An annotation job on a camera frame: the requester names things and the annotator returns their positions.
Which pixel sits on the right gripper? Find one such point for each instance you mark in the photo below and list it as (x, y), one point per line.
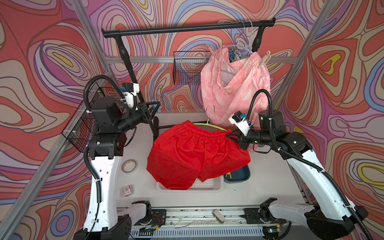
(241, 138)

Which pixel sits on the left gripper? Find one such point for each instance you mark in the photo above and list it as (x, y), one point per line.
(143, 112)

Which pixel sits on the green hanger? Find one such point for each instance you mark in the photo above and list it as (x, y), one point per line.
(208, 123)

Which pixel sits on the pink tie-dye shorts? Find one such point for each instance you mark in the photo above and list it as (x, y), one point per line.
(236, 94)

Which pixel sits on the red shorts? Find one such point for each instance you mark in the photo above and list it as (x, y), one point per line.
(186, 153)

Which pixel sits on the lavender wire hanger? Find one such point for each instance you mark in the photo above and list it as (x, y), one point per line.
(229, 70)

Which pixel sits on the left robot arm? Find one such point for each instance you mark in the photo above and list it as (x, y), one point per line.
(114, 117)

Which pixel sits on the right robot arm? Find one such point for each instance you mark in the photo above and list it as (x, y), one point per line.
(334, 216)

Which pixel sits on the white printed graphic shorts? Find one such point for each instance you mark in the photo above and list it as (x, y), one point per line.
(234, 55)

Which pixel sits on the light blue hanger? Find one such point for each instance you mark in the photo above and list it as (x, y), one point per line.
(251, 33)

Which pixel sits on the teal plastic tray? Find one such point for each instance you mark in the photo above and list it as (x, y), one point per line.
(238, 176)

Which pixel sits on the white perforated plastic basket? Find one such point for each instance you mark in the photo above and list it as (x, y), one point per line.
(215, 185)

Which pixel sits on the roll of tape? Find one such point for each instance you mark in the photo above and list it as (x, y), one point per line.
(129, 166)

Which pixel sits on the beige clothespin right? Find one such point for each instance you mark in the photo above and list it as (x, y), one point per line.
(265, 59)

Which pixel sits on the beige clothespin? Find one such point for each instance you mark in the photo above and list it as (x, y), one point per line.
(265, 59)
(211, 50)

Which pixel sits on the beige clothespin left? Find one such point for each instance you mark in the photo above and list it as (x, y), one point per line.
(211, 50)

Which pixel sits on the paperclip box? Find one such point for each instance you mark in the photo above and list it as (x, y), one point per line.
(128, 190)

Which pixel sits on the black clothes rack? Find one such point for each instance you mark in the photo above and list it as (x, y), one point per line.
(117, 35)

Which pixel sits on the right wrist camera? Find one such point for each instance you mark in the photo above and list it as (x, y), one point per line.
(240, 121)

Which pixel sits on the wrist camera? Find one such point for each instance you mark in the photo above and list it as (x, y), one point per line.
(130, 92)
(240, 121)

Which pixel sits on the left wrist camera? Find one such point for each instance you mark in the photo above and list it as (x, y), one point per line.
(130, 92)

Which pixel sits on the black wire basket rear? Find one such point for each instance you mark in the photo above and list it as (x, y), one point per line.
(187, 67)

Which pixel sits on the black wire basket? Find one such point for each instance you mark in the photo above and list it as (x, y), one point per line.
(79, 129)
(187, 67)

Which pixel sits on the black wire basket left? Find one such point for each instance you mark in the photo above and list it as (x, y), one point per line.
(79, 129)

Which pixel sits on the white pedal on rail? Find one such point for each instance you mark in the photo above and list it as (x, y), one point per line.
(219, 216)

